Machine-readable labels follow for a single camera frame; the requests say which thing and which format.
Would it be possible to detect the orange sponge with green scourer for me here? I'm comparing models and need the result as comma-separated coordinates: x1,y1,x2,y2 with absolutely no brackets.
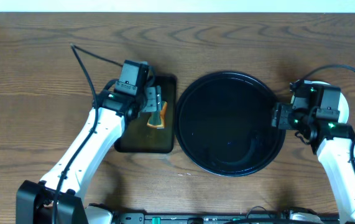
147,101,167,129

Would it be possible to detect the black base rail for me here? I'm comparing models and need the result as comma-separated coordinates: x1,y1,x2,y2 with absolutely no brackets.
111,212,339,224

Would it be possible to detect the round black serving tray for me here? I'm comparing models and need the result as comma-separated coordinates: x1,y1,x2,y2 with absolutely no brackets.
175,71,286,177

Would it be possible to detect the black rectangular water tray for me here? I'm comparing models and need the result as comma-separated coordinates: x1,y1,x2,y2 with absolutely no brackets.
114,75,177,154

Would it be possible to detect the light blue plate with sauce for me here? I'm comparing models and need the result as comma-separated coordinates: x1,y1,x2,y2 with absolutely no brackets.
311,81,349,124

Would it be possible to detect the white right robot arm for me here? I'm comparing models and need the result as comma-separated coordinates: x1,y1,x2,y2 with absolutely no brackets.
271,80,355,223

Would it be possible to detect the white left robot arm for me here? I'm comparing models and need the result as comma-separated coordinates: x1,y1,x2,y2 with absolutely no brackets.
16,86,162,223

